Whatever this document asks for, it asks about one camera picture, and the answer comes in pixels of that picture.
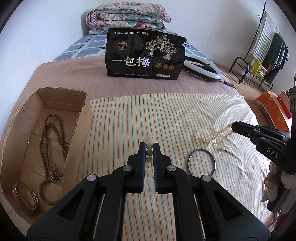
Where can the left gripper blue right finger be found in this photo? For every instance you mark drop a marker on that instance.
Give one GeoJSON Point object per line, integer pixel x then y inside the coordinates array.
{"type": "Point", "coordinates": [203, 209]}

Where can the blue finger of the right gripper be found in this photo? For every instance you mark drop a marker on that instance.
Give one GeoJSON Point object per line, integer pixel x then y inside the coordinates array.
{"type": "Point", "coordinates": [254, 133]}

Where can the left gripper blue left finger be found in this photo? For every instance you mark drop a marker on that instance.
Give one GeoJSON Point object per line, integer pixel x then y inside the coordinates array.
{"type": "Point", "coordinates": [94, 209]}

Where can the thin blue bangle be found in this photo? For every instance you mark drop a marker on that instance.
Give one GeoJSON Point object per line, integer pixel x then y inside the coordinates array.
{"type": "Point", "coordinates": [204, 164]}

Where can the orange box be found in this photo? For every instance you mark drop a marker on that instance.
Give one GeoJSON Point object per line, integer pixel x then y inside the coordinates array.
{"type": "Point", "coordinates": [270, 103]}

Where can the white work glove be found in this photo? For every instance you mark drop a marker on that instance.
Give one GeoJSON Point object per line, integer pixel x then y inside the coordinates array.
{"type": "Point", "coordinates": [272, 182]}

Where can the black clothes rack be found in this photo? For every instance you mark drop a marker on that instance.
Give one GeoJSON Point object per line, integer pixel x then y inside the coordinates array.
{"type": "Point", "coordinates": [249, 70]}

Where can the yellow striped towel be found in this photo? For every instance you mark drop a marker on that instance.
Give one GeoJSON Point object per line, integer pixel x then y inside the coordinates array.
{"type": "Point", "coordinates": [180, 123]}

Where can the cardboard box tray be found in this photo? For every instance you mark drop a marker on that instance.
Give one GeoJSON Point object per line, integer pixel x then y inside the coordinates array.
{"type": "Point", "coordinates": [44, 143]}

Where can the striped hanging towel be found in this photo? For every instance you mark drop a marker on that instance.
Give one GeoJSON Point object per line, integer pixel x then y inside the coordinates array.
{"type": "Point", "coordinates": [263, 38]}

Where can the pink brown blanket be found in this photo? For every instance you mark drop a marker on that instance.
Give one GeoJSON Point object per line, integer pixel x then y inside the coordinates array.
{"type": "Point", "coordinates": [19, 79]}

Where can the black snack bag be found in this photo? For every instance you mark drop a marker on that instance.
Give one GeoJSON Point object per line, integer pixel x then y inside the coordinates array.
{"type": "Point", "coordinates": [139, 53]}

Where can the blue checked bed sheet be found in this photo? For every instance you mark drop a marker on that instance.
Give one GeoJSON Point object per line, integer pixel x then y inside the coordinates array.
{"type": "Point", "coordinates": [95, 45]}

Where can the folded floral quilt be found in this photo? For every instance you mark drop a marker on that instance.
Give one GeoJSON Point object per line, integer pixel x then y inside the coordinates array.
{"type": "Point", "coordinates": [128, 15]}

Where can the pink strap wristwatch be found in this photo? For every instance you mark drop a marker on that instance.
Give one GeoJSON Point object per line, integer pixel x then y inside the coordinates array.
{"type": "Point", "coordinates": [26, 199]}

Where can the white ring light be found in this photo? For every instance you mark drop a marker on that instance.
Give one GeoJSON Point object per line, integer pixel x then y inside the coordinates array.
{"type": "Point", "coordinates": [197, 64]}

